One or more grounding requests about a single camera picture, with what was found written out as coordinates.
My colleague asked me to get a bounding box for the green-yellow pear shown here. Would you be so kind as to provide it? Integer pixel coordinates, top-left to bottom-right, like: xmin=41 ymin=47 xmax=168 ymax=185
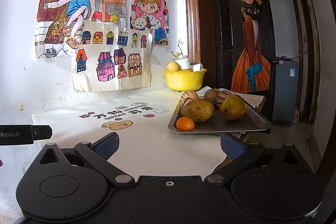
xmin=220 ymin=95 xmax=246 ymax=121

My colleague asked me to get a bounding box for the large yellow-green pear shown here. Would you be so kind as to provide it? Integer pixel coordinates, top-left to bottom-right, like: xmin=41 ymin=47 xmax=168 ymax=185
xmin=181 ymin=99 xmax=214 ymax=122

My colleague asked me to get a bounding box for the small orange tangerine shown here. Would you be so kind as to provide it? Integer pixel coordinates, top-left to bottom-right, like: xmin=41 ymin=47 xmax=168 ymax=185
xmin=175 ymin=117 xmax=195 ymax=131

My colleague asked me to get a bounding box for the brown kiwi fruit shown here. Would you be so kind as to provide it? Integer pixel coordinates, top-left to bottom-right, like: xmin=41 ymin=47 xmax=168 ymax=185
xmin=204 ymin=88 xmax=220 ymax=105

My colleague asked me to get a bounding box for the metal baking tray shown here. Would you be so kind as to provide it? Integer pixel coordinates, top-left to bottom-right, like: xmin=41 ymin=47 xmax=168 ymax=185
xmin=168 ymin=98 xmax=271 ymax=135

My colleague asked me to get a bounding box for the white printed table mat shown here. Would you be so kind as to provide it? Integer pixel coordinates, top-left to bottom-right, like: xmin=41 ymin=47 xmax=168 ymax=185
xmin=32 ymin=89 xmax=226 ymax=178

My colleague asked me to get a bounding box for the yellow plastic bowl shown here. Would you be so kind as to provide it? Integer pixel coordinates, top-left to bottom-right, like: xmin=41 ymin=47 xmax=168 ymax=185
xmin=163 ymin=69 xmax=207 ymax=92

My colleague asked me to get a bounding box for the orange white foam cup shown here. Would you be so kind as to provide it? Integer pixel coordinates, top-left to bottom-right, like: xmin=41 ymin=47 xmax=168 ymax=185
xmin=191 ymin=63 xmax=204 ymax=72

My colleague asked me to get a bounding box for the house drawings paper poster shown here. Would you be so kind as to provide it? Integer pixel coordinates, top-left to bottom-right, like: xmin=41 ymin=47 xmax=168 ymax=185
xmin=71 ymin=21 xmax=153 ymax=92

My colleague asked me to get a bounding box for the glass jar with flower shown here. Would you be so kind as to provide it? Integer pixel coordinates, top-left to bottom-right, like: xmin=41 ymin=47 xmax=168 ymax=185
xmin=171 ymin=39 xmax=191 ymax=71

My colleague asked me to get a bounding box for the girl portrait door painting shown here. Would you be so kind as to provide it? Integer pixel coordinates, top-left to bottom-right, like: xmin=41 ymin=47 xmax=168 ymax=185
xmin=220 ymin=0 xmax=275 ymax=94

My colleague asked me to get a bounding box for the pink girl drawing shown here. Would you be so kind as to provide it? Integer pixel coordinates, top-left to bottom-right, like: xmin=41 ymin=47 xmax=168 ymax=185
xmin=130 ymin=0 xmax=169 ymax=46

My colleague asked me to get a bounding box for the brown wooden door frame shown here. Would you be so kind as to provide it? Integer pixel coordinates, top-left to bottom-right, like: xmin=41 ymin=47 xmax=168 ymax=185
xmin=186 ymin=0 xmax=201 ymax=64

